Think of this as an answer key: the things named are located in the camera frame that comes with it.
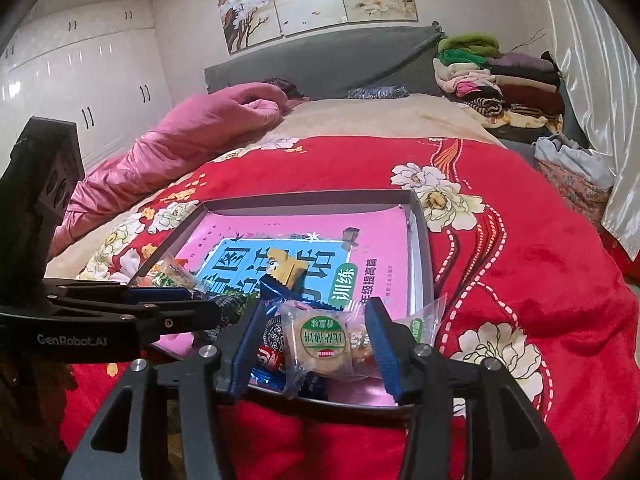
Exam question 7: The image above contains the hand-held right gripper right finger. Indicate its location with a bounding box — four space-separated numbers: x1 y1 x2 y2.
364 297 576 480

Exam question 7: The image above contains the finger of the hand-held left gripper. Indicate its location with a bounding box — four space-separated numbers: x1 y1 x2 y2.
44 280 202 307
136 298 224 347

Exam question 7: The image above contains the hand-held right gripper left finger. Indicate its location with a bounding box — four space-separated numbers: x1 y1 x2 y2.
60 302 268 480

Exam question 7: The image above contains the small orange green packet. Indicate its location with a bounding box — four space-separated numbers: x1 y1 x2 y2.
149 254 198 292

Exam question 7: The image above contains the blue cookie packet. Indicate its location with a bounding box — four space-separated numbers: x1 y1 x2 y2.
235 274 331 401

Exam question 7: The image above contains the dark green snack packet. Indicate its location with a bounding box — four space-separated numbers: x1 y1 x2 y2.
207 294 257 328

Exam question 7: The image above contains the clear brown pastry packet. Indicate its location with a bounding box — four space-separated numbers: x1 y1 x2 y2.
346 292 448 381

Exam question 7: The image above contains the green label round pastry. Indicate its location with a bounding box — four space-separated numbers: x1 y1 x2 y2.
276 300 355 400

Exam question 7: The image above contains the yellow snack bar packet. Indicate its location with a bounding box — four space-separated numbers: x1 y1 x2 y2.
264 247 308 293

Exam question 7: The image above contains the dark shallow cardboard box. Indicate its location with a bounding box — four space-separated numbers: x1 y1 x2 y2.
132 189 436 428

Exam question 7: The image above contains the white wardrobe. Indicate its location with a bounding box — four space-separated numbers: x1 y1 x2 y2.
0 7 173 171

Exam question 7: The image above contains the pink book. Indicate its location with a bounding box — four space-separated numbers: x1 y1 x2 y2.
170 205 416 408

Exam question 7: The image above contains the pink quilt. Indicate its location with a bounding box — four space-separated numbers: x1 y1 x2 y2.
47 82 288 256

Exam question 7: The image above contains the red floral blanket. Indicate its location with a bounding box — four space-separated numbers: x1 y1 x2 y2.
60 135 640 480

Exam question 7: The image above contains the dark maroon cloth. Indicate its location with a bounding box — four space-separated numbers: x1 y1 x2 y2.
260 77 311 111

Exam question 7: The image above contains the floral fabric basket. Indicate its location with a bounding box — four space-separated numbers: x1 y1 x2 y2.
537 160 613 231

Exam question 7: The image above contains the red cloth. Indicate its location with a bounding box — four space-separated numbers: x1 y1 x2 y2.
600 225 640 276

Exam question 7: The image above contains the dark patterned pillow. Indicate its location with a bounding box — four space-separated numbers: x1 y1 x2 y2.
347 85 408 101

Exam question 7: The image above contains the pale blue cloth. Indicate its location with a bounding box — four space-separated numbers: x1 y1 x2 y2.
532 132 616 191

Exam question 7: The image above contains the tree blossom painting panel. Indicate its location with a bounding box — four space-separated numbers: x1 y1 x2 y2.
215 0 281 56

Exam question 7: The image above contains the grey headboard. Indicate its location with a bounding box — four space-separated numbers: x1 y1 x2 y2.
204 22 446 101

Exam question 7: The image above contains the stack of folded clothes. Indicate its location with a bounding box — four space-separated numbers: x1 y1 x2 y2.
432 32 566 128

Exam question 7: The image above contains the white satin curtain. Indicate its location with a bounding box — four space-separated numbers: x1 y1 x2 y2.
535 0 640 261

